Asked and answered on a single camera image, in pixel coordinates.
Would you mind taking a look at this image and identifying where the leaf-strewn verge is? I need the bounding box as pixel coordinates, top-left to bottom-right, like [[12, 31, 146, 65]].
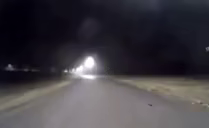
[[108, 75, 209, 108]]

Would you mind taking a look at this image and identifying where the grey asphalt path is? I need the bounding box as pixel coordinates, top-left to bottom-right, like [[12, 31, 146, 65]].
[[0, 75, 209, 128]]

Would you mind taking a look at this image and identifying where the pale verge strip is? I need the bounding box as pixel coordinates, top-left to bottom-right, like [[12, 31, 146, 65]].
[[0, 79, 75, 114]]

